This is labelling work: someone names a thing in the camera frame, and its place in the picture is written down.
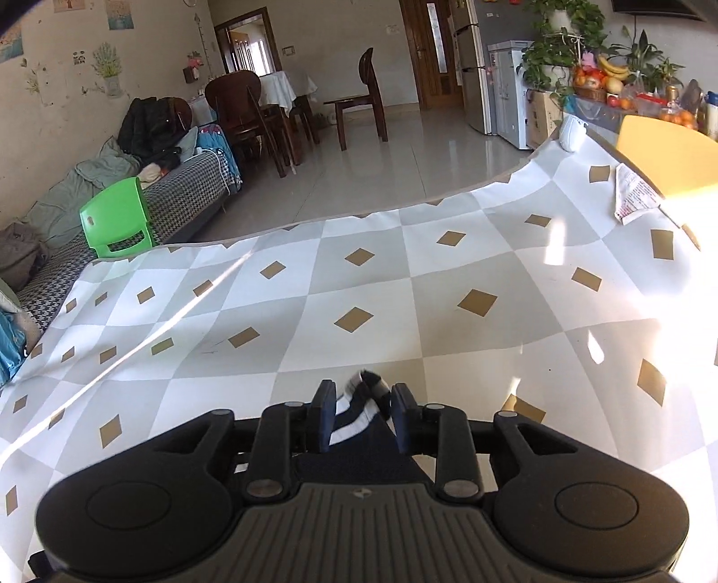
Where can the silver refrigerator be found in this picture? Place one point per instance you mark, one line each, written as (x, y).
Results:
(477, 84)

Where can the wall television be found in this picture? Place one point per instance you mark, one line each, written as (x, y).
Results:
(662, 6)

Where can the leafy potted plant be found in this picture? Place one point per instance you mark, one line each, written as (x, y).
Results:
(561, 33)

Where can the dining table white cloth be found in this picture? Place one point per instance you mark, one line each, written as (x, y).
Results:
(280, 87)

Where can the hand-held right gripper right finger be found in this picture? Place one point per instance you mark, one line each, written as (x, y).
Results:
(401, 417)

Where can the green plastic chair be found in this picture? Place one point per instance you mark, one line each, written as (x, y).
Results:
(115, 213)

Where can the white chest freezer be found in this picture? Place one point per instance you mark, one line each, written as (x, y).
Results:
(507, 95)

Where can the houndstooth sofa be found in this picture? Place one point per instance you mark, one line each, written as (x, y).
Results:
(179, 190)

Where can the wall flower holder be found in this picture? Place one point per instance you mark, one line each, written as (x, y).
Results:
(193, 67)

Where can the spiky green houseplant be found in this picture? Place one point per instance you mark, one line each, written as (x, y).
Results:
(645, 61)

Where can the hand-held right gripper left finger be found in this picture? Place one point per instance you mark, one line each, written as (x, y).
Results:
(325, 415)

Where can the grey-green blanket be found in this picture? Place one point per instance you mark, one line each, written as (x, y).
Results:
(78, 185)

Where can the fruit basket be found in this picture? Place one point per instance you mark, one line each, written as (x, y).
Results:
(594, 78)

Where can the grey-brown garment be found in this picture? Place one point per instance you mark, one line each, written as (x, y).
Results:
(22, 255)

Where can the wooden door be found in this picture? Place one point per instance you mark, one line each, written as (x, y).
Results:
(418, 56)

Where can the black t-shirt red print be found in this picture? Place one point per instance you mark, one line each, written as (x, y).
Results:
(364, 448)

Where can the blue cartoon pajamas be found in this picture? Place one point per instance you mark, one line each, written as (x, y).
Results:
(11, 347)

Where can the dark wooden dining chair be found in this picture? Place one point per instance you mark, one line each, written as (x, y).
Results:
(233, 95)
(367, 67)

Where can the blue printed garment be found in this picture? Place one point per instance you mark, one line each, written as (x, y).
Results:
(216, 151)

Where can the diamond-pattern tablecloth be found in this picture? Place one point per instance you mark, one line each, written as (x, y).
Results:
(392, 291)

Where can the printed paper packet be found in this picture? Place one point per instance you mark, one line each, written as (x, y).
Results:
(634, 193)

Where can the cardboard box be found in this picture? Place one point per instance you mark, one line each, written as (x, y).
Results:
(541, 117)

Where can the white rounded container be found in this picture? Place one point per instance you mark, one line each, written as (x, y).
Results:
(573, 133)

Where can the black jacket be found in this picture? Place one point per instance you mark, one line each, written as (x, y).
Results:
(148, 126)

